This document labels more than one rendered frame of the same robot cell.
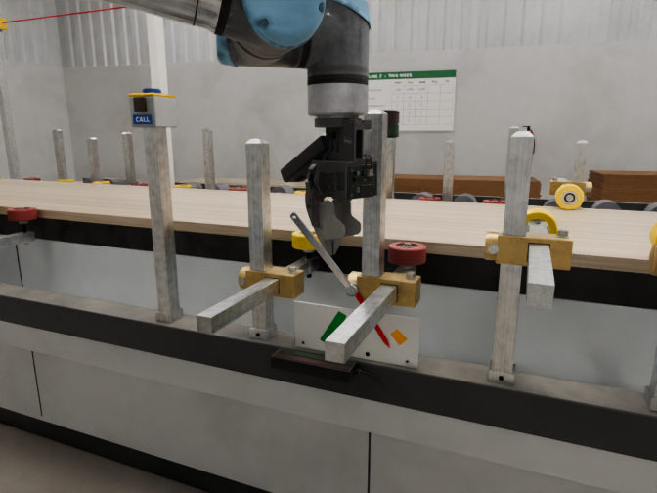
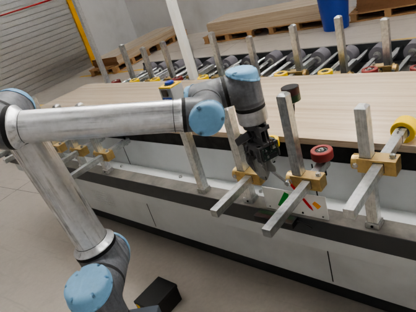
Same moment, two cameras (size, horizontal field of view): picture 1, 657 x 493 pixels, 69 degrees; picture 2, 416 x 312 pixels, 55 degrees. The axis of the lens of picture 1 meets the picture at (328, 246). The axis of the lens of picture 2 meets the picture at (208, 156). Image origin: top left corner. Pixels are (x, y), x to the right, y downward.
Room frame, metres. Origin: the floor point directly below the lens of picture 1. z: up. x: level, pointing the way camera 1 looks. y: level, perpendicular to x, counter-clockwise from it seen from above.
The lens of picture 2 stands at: (-0.33, -0.31, 1.63)
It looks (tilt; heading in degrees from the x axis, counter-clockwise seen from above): 26 degrees down; 24
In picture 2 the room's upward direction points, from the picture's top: 17 degrees counter-clockwise
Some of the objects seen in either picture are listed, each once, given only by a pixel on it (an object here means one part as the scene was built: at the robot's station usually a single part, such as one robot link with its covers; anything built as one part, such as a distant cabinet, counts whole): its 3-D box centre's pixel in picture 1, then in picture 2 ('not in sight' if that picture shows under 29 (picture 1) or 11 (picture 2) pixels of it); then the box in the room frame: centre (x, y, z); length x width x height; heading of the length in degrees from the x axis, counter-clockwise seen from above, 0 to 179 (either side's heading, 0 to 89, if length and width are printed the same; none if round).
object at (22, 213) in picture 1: (23, 225); not in sight; (1.51, 0.97, 0.85); 0.08 x 0.08 x 0.11
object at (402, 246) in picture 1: (406, 269); (323, 161); (0.99, -0.17, 0.85); 0.08 x 0.08 x 0.11
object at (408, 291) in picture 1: (383, 287); (306, 179); (0.90, -0.11, 0.85); 0.14 x 0.06 x 0.05; 68
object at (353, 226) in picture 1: (346, 226); (270, 167); (0.75, -0.03, 0.99); 0.06 x 0.03 x 0.09; 44
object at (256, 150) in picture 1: (260, 253); (241, 161); (1.00, 0.14, 0.89); 0.04 x 0.04 x 0.48; 68
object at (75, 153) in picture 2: not in sight; (75, 154); (1.42, 1.28, 0.82); 0.44 x 0.03 x 0.04; 158
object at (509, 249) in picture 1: (526, 248); (375, 163); (0.80, -0.34, 0.95); 0.14 x 0.06 x 0.05; 68
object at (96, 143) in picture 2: not in sight; (96, 142); (1.38, 1.07, 0.89); 0.04 x 0.04 x 0.48; 68
